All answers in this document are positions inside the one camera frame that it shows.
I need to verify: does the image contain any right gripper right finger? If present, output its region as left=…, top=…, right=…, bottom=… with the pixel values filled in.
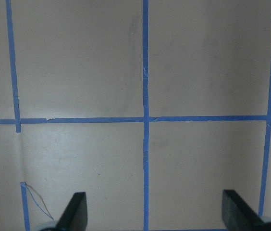
left=222, top=190, right=266, bottom=231

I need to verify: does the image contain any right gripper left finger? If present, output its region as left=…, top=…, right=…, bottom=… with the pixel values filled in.
left=56, top=192, right=87, bottom=231

